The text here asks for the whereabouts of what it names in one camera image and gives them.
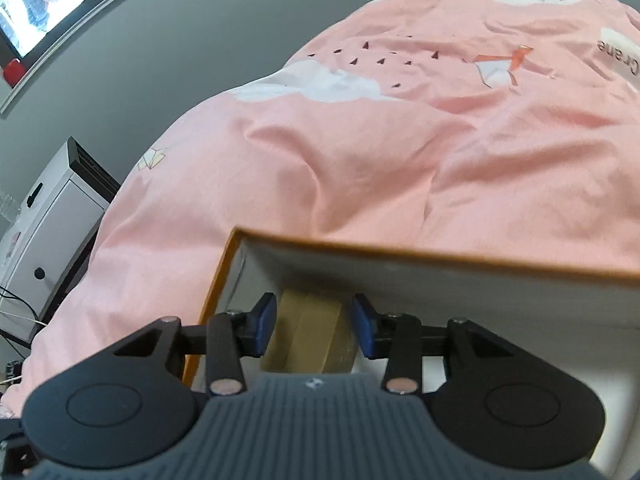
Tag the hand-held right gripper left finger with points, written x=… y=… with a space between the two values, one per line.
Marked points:
x=264 y=325

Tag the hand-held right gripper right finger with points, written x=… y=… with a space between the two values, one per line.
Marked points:
x=362 y=325

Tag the brown tape roll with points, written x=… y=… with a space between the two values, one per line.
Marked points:
x=310 y=330

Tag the orange cardboard box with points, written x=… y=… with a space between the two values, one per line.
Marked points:
x=450 y=280

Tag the pink printed duvet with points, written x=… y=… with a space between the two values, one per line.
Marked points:
x=350 y=160

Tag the white cabinet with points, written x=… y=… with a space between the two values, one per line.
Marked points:
x=55 y=220

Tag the small red object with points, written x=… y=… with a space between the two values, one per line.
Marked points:
x=14 y=71

